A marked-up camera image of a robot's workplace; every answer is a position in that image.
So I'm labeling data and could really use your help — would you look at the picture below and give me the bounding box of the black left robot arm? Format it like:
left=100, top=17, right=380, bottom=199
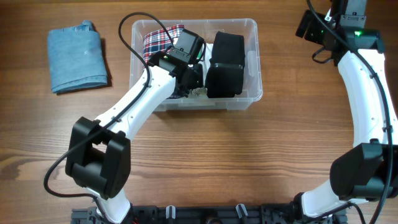
left=65, top=29, right=206, bottom=223

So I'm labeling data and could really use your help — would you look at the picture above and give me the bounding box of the white printed t-shirt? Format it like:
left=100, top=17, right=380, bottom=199
left=189, top=44, right=213, bottom=98

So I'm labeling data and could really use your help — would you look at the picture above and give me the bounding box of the black garment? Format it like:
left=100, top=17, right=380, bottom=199
left=205, top=32, right=246, bottom=98

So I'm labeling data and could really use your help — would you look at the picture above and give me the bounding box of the blue denim garment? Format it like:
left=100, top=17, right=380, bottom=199
left=47, top=20, right=108, bottom=94

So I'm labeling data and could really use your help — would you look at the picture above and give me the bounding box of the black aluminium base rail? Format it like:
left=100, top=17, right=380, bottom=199
left=70, top=203, right=348, bottom=224

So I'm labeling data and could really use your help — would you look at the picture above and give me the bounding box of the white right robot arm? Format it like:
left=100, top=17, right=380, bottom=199
left=296, top=1, right=397, bottom=222

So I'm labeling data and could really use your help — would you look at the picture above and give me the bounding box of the clear plastic storage bin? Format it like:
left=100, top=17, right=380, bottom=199
left=129, top=18, right=263, bottom=111

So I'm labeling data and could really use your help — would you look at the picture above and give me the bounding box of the red plaid shirt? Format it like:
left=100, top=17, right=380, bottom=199
left=143, top=24, right=185, bottom=71

